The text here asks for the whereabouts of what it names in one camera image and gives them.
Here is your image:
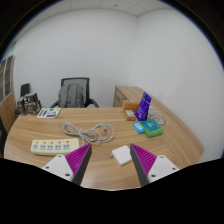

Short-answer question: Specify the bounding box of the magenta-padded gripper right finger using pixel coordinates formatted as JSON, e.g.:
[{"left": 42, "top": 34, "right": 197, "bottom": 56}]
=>
[{"left": 129, "top": 143, "right": 181, "bottom": 187}]

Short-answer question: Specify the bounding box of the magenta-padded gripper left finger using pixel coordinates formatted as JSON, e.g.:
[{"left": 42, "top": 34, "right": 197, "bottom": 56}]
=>
[{"left": 41, "top": 143, "right": 93, "bottom": 186}]

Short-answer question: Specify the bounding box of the white charger block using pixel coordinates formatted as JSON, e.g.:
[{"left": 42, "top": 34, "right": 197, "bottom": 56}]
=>
[{"left": 110, "top": 144, "right": 133, "bottom": 167}]

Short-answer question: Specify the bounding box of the cream power strip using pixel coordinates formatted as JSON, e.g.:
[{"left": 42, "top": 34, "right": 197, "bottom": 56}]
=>
[{"left": 30, "top": 138, "right": 81, "bottom": 157}]

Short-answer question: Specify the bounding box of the small blue box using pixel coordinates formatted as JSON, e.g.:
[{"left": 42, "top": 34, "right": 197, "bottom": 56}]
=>
[{"left": 132, "top": 121, "right": 146, "bottom": 135}]

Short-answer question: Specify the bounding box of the clear plastic bag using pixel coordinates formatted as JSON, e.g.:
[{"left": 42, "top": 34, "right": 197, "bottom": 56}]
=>
[{"left": 147, "top": 105, "right": 168, "bottom": 127}]

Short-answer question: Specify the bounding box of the printed paper sheet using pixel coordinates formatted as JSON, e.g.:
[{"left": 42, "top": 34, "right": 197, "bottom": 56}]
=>
[{"left": 36, "top": 107, "right": 62, "bottom": 119}]

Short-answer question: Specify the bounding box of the small tan box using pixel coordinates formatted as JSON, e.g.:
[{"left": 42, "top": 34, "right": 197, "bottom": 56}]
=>
[{"left": 124, "top": 109, "right": 138, "bottom": 122}]

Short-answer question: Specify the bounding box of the purple standing packet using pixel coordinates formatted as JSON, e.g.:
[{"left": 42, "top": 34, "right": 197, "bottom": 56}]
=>
[{"left": 134, "top": 91, "right": 152, "bottom": 122}]

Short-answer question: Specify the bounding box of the orange box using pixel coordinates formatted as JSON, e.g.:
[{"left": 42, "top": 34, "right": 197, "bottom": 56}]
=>
[{"left": 121, "top": 100, "right": 140, "bottom": 113}]

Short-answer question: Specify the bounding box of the small dark brown box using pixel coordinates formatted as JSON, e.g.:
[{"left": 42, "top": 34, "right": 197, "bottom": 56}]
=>
[{"left": 16, "top": 97, "right": 26, "bottom": 116}]

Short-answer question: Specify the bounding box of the grey backpack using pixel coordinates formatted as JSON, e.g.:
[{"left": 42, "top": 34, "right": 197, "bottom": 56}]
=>
[{"left": 57, "top": 83, "right": 86, "bottom": 108}]

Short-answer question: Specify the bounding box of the wooden cabinet with glass doors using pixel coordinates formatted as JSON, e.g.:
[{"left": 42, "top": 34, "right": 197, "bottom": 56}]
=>
[{"left": 0, "top": 54, "right": 17, "bottom": 134}]

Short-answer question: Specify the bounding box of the wooden side desk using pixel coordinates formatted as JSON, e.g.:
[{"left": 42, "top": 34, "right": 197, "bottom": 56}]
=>
[{"left": 112, "top": 85, "right": 148, "bottom": 108}]

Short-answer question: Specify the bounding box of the black visitor chair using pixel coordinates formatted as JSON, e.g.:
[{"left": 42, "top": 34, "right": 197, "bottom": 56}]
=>
[{"left": 19, "top": 82, "right": 32, "bottom": 99}]

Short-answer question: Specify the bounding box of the black mesh office chair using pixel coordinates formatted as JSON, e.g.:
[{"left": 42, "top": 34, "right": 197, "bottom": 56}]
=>
[{"left": 49, "top": 77, "right": 100, "bottom": 109}]

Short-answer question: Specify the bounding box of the grey coiled cable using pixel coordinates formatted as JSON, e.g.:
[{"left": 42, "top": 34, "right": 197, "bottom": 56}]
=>
[{"left": 58, "top": 120, "right": 116, "bottom": 147}]

